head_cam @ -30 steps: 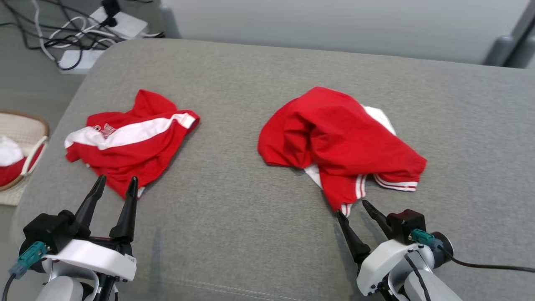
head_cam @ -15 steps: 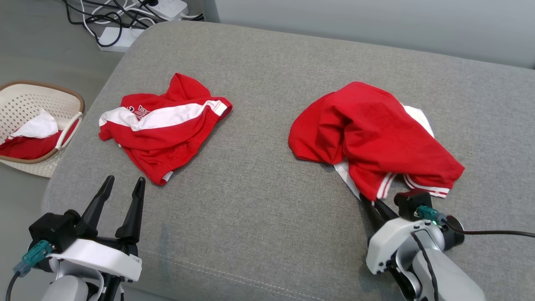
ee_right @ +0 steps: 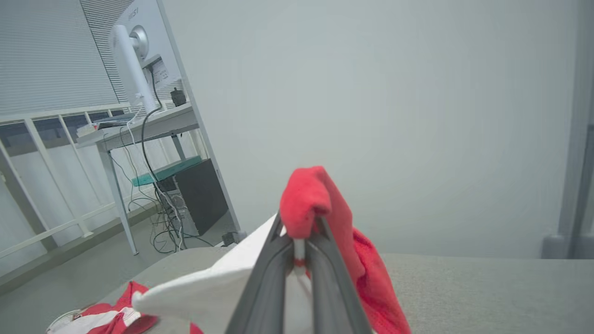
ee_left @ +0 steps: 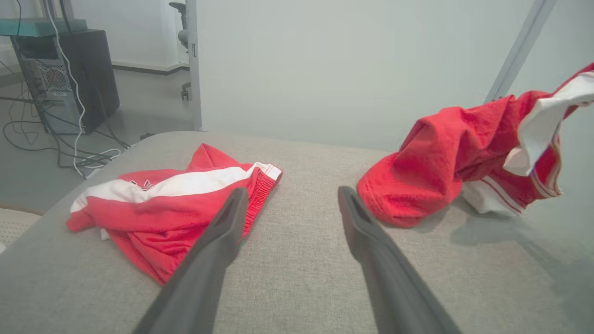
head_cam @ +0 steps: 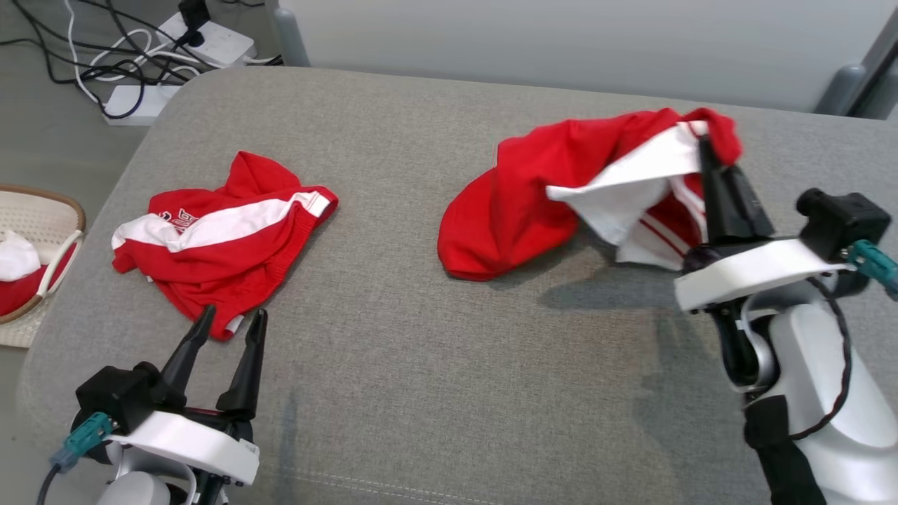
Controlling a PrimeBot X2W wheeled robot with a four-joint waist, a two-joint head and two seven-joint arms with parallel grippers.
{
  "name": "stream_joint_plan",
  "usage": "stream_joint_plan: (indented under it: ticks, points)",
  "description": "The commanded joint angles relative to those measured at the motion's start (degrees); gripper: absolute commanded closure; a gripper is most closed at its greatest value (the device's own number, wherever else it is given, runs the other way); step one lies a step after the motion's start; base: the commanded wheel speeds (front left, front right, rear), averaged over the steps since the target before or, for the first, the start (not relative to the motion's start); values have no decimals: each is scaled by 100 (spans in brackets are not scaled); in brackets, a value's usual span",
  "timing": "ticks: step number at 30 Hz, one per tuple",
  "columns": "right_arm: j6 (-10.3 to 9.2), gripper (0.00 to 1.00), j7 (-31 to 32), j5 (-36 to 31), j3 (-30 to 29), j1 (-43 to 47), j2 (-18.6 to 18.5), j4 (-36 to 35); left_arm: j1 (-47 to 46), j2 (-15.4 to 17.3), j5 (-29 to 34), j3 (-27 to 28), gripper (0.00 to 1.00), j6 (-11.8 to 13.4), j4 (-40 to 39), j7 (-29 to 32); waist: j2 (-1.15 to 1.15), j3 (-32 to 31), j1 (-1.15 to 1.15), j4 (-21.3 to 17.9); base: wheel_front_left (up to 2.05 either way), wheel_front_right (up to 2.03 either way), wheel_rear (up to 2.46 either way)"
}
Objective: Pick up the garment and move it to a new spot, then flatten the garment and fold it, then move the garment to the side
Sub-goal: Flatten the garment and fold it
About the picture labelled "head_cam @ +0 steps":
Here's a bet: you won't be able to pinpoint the teal left camera connector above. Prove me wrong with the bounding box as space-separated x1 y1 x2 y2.
49 412 117 472

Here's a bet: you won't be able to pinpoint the woven laundry basket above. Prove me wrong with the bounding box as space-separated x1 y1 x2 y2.
0 184 87 349

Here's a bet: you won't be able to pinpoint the red white garment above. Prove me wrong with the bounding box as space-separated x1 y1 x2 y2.
0 230 78 318

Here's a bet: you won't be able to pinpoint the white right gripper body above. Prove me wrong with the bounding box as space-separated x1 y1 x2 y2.
673 238 854 314

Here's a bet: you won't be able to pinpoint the small white power strip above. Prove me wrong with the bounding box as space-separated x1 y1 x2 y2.
104 84 185 127

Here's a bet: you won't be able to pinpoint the white power strips with cables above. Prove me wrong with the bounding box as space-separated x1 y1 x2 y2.
0 0 211 120

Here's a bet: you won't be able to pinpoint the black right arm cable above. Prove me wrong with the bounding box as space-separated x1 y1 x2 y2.
786 276 854 443

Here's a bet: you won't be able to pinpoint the black plug adapter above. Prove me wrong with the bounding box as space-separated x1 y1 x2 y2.
177 0 212 48

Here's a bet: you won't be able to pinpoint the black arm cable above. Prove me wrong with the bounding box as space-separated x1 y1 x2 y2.
786 276 854 443
35 463 65 505

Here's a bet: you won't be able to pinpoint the teal camera connector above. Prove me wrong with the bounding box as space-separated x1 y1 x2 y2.
49 412 117 472
845 240 898 301

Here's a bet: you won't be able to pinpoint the teal right camera connector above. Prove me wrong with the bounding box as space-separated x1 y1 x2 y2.
845 240 898 301

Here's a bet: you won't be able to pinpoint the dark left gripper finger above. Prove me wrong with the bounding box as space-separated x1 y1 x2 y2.
160 305 217 409
216 309 269 421

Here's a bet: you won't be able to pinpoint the red white t-shirt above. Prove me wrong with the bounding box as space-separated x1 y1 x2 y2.
437 107 744 283

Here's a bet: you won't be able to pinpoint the white power cable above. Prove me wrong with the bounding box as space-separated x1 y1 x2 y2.
65 0 204 113

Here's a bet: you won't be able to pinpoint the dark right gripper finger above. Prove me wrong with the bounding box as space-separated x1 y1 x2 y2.
698 136 732 247
725 167 775 244

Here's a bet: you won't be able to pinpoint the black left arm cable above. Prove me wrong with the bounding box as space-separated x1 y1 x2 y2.
35 463 65 505

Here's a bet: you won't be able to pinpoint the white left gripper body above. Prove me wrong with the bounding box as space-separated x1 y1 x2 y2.
105 401 261 487

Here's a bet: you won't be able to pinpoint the large white power strip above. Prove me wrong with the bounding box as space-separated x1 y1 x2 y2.
156 13 256 69

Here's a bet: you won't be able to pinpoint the red shorts with white stripe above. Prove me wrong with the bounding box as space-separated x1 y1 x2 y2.
111 151 340 342

